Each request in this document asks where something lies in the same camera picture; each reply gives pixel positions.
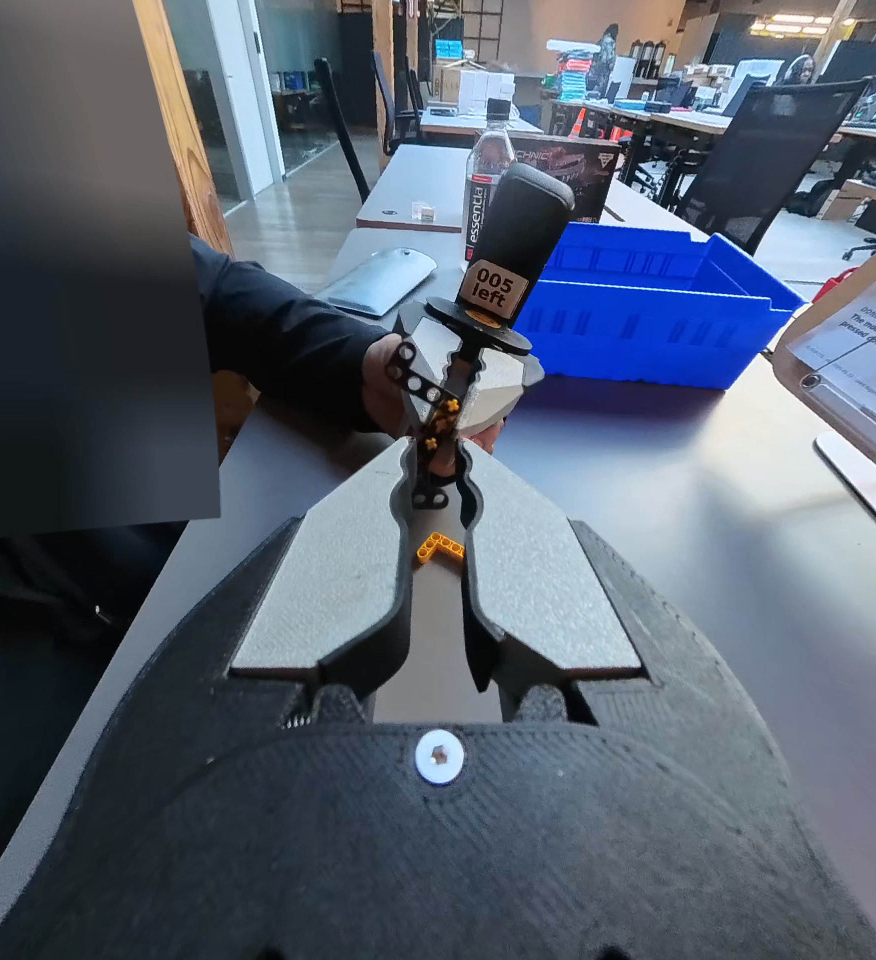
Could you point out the silver flat case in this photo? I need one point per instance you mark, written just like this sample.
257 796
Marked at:
378 281

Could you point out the wooden post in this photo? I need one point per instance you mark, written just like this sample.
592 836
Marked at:
183 135

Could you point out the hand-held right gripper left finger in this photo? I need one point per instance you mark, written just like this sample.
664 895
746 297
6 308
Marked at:
333 585

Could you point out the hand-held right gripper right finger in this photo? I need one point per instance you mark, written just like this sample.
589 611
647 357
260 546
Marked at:
543 592

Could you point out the black mesh office chair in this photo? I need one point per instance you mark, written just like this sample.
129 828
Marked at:
782 150

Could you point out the yellow angled lego beam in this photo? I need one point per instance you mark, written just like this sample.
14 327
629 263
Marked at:
424 553

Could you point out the stack of colourful packets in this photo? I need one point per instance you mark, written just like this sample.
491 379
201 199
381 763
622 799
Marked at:
580 71

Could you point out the stack of white boxes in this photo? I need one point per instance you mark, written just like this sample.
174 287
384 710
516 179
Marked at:
486 90

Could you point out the small clear plastic cube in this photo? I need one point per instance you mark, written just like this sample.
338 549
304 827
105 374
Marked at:
423 211

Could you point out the clear water bottle black cap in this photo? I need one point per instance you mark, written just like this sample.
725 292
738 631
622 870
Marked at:
479 202

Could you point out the person's left forearm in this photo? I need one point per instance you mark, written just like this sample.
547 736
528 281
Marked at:
280 337

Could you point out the black lego beam yellow pins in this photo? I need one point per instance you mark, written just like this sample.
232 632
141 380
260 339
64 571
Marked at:
438 457

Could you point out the black slim chair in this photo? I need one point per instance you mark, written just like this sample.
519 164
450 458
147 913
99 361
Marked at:
340 127

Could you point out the person's left hand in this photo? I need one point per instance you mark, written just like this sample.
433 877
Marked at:
381 382

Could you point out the blue plastic bin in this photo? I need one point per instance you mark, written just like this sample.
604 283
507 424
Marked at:
632 337

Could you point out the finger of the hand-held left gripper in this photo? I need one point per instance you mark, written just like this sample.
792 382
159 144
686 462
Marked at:
432 337
501 386

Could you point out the black lego set box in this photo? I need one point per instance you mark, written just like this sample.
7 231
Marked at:
580 169

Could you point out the orange traffic cone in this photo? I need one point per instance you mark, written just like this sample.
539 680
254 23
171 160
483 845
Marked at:
577 126

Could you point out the instruction sheet on wooden board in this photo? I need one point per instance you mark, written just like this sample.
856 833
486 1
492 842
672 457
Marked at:
872 352

